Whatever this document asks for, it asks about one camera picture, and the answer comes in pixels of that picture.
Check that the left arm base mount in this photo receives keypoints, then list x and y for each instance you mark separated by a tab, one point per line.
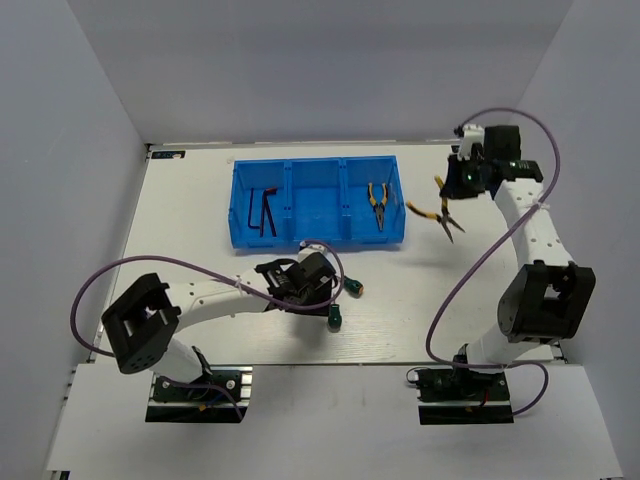
226	403

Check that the yellow black long-nose pliers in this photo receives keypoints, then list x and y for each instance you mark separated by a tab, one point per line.
443	218

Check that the green stubby flathead screwdriver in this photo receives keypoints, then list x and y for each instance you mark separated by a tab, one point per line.
334	320

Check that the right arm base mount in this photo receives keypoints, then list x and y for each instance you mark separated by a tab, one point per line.
456	396

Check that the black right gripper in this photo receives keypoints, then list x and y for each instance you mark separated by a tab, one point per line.
452	188

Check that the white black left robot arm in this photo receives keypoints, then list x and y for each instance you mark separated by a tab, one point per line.
141	324

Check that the left table corner label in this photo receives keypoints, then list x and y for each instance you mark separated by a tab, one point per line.
171	154

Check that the green stubby Phillips screwdriver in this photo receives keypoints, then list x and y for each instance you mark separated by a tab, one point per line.
353	287

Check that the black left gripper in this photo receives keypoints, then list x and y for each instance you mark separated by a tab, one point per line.
324	293

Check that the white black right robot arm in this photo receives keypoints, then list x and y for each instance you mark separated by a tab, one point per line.
548	297

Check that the blue three-compartment plastic bin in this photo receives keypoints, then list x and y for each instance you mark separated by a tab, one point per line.
318	198

